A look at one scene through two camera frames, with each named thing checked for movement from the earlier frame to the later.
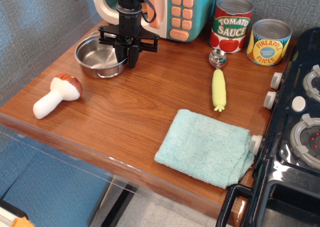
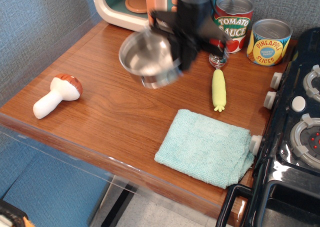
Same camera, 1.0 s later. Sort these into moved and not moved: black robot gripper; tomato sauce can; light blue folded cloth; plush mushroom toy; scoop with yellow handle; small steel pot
Moved: small steel pot; black robot gripper
Not moved: light blue folded cloth; plush mushroom toy; scoop with yellow handle; tomato sauce can
